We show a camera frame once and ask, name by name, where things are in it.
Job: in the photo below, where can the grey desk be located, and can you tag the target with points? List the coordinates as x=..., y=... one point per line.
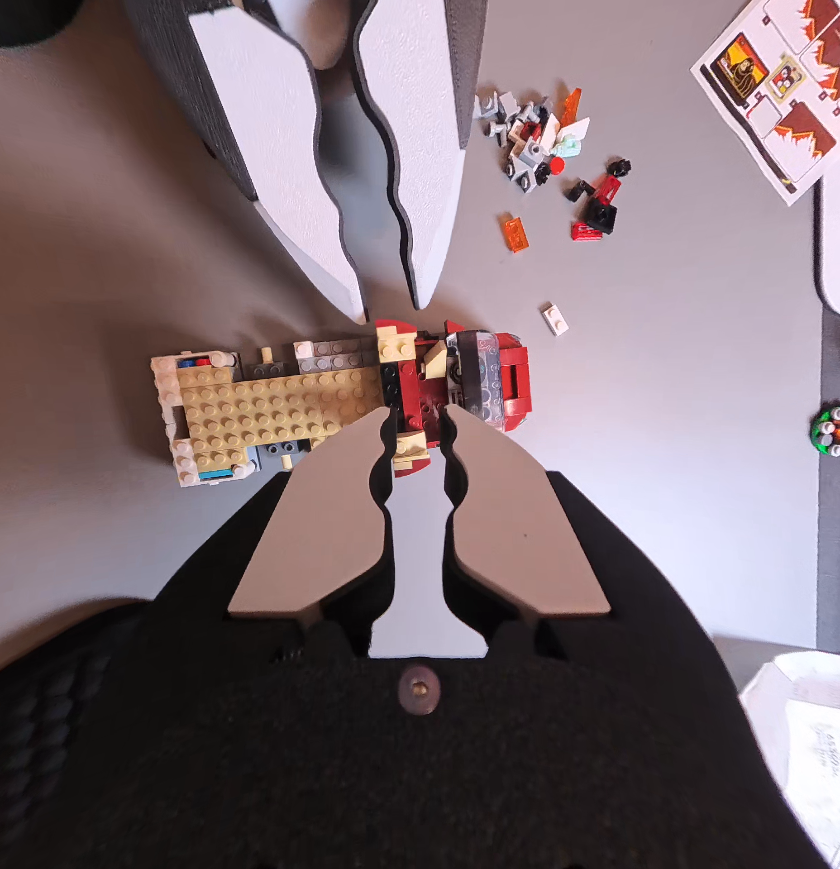
x=664, y=441

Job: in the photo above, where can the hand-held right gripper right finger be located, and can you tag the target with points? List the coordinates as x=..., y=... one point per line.
x=522, y=536

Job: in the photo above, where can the tan slope brick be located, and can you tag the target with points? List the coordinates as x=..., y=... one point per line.
x=433, y=363

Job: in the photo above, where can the green round plate with pieces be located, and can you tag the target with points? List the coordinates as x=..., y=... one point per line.
x=834, y=428

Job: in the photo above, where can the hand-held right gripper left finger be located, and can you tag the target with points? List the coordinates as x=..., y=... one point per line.
x=318, y=529

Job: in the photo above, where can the orange transparent studded brick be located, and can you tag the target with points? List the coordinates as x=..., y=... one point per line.
x=516, y=234

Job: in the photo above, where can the printed instruction sheet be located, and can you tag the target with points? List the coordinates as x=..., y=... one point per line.
x=766, y=88

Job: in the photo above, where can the orange transparent slope piece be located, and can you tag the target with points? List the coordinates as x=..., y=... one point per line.
x=571, y=107

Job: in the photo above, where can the tan and dark red brick model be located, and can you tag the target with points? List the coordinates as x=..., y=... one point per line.
x=270, y=407

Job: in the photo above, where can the black padded cushion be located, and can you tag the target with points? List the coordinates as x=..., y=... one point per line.
x=33, y=733
x=26, y=17

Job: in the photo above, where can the white round plate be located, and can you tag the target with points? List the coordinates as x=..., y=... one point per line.
x=837, y=237

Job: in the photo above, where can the red and black brick piece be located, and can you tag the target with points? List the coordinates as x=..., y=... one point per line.
x=600, y=214

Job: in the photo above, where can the white paper bag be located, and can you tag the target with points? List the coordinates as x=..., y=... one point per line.
x=807, y=747

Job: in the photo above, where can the pile of small grey bricks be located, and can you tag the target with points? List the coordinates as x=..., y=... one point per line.
x=522, y=146

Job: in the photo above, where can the small white plate brick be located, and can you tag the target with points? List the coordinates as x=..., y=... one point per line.
x=554, y=319

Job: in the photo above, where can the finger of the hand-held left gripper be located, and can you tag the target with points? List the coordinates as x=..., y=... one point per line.
x=420, y=102
x=270, y=136

